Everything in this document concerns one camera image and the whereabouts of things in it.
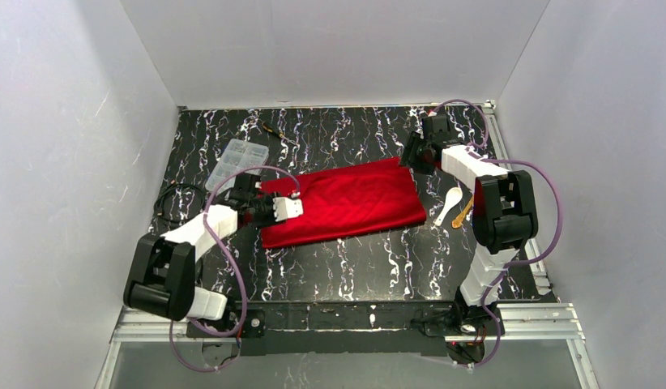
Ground purple cable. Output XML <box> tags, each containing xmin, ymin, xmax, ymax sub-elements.
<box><xmin>168</xmin><ymin>165</ymin><xmax>302</xmax><ymax>374</ymax></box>
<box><xmin>430</xmin><ymin>98</ymin><xmax>564</xmax><ymax>371</ymax></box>

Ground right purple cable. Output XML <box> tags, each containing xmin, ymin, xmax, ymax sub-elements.
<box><xmin>430</xmin><ymin>98</ymin><xmax>564</xmax><ymax>371</ymax></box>

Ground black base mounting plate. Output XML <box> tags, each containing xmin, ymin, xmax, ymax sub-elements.
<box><xmin>186</xmin><ymin>300</ymin><xmax>506</xmax><ymax>357</ymax></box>

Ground white ceramic spoon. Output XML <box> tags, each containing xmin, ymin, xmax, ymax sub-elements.
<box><xmin>433</xmin><ymin>186</ymin><xmax>463</xmax><ymax>227</ymax></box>

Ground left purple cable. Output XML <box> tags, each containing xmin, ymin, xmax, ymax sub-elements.
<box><xmin>168</xmin><ymin>165</ymin><xmax>302</xmax><ymax>374</ymax></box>

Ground black coiled cable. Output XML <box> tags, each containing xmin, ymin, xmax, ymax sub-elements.
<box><xmin>152</xmin><ymin>183</ymin><xmax>211</xmax><ymax>227</ymax></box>

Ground orange wooden fork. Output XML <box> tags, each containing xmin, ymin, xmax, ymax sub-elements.
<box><xmin>451</xmin><ymin>197</ymin><xmax>474</xmax><ymax>229</ymax></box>

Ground red cloth napkin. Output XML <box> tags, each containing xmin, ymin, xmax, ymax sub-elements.
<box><xmin>261</xmin><ymin>157</ymin><xmax>427</xmax><ymax>249</ymax></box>

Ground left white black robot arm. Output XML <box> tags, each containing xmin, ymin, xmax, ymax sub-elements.
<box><xmin>123</xmin><ymin>173</ymin><xmax>289</xmax><ymax>320</ymax></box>

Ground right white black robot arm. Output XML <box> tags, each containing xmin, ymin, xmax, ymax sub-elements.
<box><xmin>400</xmin><ymin>132</ymin><xmax>538</xmax><ymax>307</ymax></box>

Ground aluminium frame rail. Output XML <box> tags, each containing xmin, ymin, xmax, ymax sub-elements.
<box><xmin>96</xmin><ymin>302</ymin><xmax>598</xmax><ymax>388</ymax></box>

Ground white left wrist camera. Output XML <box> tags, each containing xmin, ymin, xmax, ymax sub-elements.
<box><xmin>273</xmin><ymin>197</ymin><xmax>304</xmax><ymax>223</ymax></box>

